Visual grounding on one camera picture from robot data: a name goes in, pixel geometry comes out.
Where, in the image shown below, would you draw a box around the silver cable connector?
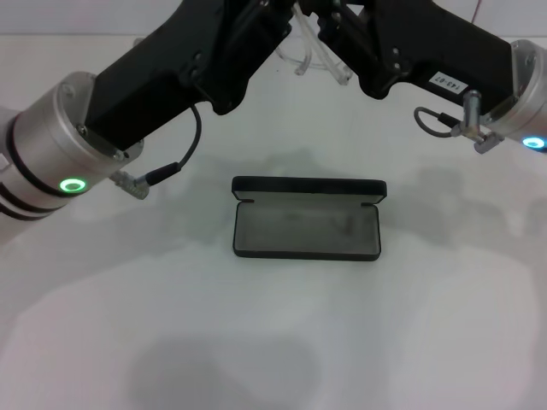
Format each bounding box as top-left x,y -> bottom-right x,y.
109,170 -> 149,197
473,130 -> 508,155

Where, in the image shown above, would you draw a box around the clear white glasses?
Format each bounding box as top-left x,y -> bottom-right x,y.
273,3 -> 356,86

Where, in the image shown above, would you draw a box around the right gripper silver stud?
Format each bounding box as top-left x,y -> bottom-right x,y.
452,89 -> 486,138

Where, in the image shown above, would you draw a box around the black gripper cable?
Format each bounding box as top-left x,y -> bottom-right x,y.
144,104 -> 203,183
413,106 -> 462,138

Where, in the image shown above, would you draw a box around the silver left cable connector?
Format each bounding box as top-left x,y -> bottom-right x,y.
109,170 -> 149,197

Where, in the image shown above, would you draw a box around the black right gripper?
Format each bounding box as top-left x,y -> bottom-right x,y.
318,0 -> 525,116

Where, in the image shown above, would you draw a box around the silver right cable connector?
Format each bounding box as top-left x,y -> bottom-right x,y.
473,130 -> 508,155

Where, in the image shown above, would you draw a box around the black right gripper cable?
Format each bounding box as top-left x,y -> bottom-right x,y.
413,106 -> 462,138

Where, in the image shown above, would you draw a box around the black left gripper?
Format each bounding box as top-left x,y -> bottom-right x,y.
83,0 -> 297,153

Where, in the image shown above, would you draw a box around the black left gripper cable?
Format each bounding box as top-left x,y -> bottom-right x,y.
144,104 -> 203,183

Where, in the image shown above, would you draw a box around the black glasses case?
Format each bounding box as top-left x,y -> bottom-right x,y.
231,175 -> 388,261

